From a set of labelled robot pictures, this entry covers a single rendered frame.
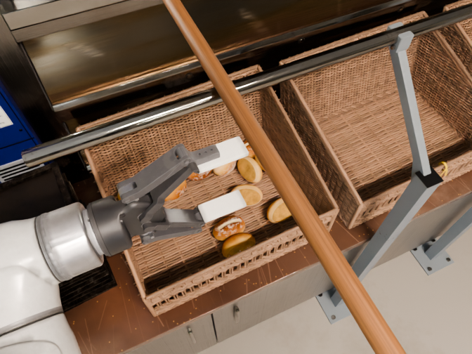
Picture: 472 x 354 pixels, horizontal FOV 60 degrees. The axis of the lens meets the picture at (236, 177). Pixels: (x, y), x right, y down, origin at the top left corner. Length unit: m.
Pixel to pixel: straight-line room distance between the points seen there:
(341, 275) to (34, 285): 0.36
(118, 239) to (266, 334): 1.25
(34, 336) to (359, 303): 0.37
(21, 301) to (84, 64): 0.67
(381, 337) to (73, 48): 0.87
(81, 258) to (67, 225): 0.04
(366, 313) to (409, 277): 1.41
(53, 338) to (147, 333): 0.63
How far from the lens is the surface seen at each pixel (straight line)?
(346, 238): 1.25
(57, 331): 0.55
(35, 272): 0.54
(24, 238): 0.54
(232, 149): 0.52
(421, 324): 1.88
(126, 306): 1.18
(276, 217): 1.19
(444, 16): 0.97
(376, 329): 0.52
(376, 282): 1.87
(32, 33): 1.01
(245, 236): 1.14
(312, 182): 1.17
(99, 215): 0.53
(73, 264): 0.54
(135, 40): 1.07
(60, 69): 1.07
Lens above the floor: 1.69
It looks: 57 degrees down
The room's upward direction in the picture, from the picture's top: straight up
